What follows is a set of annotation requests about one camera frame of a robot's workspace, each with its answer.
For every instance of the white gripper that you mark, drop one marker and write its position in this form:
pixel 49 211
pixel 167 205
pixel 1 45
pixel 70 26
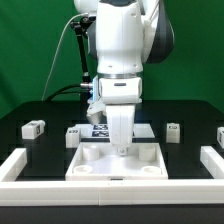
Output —
pixel 120 97

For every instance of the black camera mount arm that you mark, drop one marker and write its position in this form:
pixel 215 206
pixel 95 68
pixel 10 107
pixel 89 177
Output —
pixel 80 28

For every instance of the white apriltag base sheet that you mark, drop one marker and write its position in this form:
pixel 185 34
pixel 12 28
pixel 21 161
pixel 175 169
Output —
pixel 101 131

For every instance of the white square tabletop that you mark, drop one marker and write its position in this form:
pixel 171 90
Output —
pixel 101 162

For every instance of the white U-shaped obstacle fence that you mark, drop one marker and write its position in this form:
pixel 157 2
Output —
pixel 63 193

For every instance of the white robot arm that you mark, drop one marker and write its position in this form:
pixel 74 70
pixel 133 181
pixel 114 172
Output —
pixel 123 35

